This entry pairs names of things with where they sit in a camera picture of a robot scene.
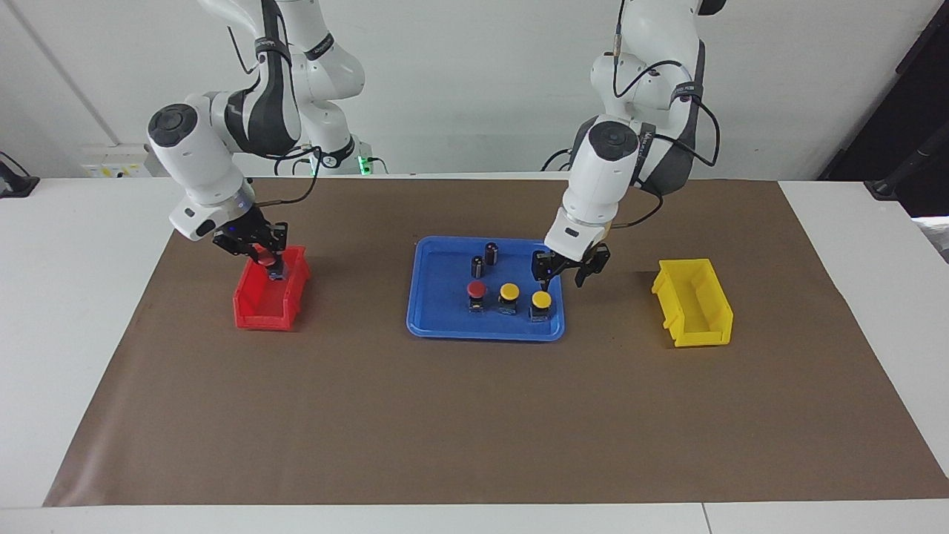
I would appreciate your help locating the black cylindrical capacitor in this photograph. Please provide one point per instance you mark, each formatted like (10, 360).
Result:
(477, 267)
(491, 253)

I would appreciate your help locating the grey object at table edge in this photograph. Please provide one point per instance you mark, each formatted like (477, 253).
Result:
(936, 233)

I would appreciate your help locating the black stand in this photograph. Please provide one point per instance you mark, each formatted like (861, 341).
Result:
(901, 174)

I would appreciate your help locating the white power strip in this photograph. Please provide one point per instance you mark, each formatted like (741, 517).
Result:
(111, 167)

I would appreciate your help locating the brown paper table mat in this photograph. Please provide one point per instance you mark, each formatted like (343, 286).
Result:
(371, 415)

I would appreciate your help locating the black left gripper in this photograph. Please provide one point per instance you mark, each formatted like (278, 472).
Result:
(567, 263)

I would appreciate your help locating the red push button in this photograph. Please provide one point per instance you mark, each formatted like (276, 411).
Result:
(264, 259)
(476, 288)

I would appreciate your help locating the red plastic bin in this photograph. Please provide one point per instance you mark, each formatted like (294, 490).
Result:
(259, 320)

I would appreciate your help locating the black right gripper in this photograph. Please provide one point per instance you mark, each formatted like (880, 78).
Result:
(239, 231)

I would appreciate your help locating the yellow plastic bin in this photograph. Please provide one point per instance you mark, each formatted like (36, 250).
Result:
(704, 335)

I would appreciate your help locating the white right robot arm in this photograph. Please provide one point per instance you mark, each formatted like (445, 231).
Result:
(193, 163)

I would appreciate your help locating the blue plastic tray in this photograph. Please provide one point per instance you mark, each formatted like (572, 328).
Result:
(445, 315)

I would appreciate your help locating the black panel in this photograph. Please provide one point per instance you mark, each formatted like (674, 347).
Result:
(912, 89)

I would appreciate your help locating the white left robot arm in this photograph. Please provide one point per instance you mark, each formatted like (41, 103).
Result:
(604, 170)

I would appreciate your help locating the yellow push button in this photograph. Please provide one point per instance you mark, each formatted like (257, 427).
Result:
(541, 299)
(508, 291)

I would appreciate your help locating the black table clamp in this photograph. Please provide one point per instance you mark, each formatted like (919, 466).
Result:
(15, 182)

